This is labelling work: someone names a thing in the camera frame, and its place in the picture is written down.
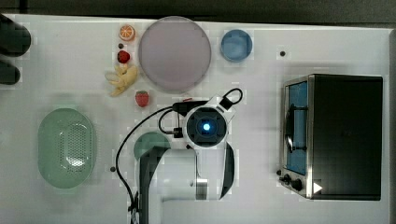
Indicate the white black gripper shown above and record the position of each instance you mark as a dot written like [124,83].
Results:
[206,123]

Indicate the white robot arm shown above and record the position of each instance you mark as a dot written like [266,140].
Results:
[203,170]

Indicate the green oval strainer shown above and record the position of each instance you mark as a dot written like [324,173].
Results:
[65,148]

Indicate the green cup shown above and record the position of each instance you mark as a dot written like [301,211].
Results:
[147,141]

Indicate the pink felt strawberry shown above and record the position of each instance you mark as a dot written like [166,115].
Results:
[142,98]

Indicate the grey round plate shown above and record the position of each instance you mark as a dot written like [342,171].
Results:
[174,53]

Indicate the blue round bowl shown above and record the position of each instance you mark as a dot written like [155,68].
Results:
[236,45]

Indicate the yellow felt peeled banana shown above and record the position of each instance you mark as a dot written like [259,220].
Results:
[123,77]

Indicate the dark red felt strawberry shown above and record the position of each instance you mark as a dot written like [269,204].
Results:
[123,56]

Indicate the felt orange slice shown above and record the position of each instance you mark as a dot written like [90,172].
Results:
[127,33]

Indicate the silver toaster oven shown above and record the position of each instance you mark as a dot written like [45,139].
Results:
[332,137]

